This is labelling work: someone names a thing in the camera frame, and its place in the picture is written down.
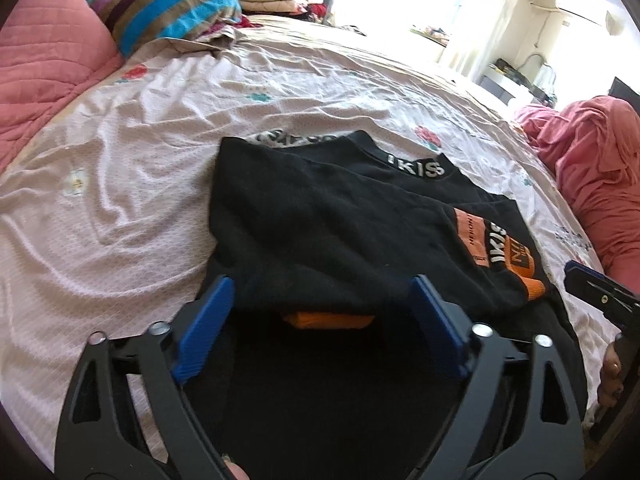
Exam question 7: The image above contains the black sweater with orange cuffs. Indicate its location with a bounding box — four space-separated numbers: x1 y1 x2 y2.
186 131 588 479

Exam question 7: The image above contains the crumpled pink blanket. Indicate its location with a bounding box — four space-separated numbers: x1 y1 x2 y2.
515 96 639 292

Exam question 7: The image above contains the white curtain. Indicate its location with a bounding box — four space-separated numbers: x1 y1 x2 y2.
439 0 518 81

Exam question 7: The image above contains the pink quilted pillow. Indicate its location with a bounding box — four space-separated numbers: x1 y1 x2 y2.
1 0 124 169

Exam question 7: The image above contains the person's left hand thumb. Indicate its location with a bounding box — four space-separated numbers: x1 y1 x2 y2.
222 454 250 480

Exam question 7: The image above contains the white wall air conditioner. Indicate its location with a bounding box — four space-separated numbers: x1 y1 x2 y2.
554 0 625 36

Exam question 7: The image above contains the person's right hand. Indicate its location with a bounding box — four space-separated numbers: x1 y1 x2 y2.
598 344 624 408

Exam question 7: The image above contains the white side table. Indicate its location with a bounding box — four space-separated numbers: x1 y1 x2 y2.
477 58 556 108

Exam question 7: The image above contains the floral pale pink bedsheet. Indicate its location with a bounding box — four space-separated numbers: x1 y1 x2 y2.
1 18 600 467

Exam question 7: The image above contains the striped knitted pillow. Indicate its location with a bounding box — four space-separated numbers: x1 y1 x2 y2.
90 0 242 58

